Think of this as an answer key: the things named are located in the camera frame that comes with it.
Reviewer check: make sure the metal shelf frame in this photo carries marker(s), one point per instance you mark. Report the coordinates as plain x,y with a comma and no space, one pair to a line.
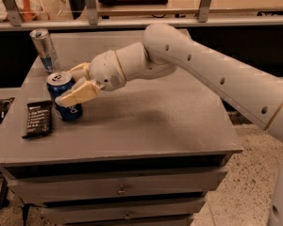
57,14

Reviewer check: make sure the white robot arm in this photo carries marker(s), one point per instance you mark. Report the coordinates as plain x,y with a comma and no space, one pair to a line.
255,94

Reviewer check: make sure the drawer knob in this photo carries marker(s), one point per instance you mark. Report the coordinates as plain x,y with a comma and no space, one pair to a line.
121,191
127,216

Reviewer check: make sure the blue pepsi can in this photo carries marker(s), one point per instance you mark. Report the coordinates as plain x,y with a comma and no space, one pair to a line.
57,83

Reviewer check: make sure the grey drawer cabinet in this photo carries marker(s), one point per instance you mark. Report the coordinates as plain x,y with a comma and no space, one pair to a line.
166,140

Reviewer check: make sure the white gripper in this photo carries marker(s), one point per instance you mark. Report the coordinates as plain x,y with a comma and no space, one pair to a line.
106,70

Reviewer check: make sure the silver red bull can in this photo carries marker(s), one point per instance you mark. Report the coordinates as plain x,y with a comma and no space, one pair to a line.
46,50

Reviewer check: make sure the top drawer knob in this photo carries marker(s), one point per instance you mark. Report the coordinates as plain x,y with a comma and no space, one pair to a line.
121,191

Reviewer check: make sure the black rxbar chocolate bar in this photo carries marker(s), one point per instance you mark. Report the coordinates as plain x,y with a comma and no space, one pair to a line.
39,119

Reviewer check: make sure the orange white bag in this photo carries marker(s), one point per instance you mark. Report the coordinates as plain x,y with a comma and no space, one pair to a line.
30,9

